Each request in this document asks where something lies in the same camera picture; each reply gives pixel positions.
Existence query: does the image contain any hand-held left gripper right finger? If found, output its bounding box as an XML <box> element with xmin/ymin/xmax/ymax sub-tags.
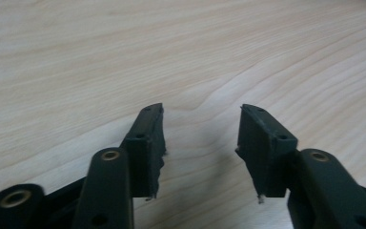
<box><xmin>234</xmin><ymin>103</ymin><xmax>299</xmax><ymax>204</ymax></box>

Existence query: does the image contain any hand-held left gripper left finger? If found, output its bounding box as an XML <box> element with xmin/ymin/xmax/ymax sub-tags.
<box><xmin>119</xmin><ymin>102</ymin><xmax>168</xmax><ymax>202</ymax></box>

